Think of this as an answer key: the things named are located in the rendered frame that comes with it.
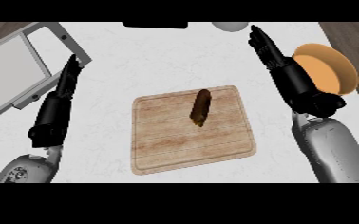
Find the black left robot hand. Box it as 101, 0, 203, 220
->
27, 53, 85, 149

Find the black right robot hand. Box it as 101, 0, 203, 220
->
247, 25, 348, 119

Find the orange pot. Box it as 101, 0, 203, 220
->
290, 43, 359, 96

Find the wooden cutting board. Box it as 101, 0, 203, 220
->
129, 84, 259, 176

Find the grey framed appliance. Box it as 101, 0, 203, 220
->
0, 22, 94, 115

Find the grey round bowl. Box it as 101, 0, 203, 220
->
211, 21, 250, 33

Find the black appliance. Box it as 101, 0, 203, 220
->
123, 21, 190, 29

